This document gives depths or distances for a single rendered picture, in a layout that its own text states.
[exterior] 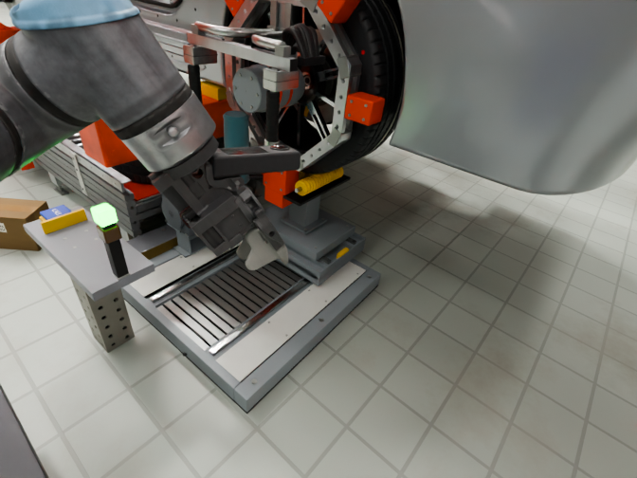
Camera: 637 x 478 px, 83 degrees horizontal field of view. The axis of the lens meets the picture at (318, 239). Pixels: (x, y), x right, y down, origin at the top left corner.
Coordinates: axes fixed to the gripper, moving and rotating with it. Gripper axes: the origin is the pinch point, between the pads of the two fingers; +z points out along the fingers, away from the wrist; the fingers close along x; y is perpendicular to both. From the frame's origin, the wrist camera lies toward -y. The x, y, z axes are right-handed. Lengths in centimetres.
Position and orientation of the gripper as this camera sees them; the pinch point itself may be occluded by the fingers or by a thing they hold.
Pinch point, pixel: (284, 253)
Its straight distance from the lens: 53.5
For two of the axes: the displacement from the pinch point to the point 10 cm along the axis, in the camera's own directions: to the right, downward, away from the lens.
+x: 4.9, 3.9, -7.8
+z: 4.3, 6.7, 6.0
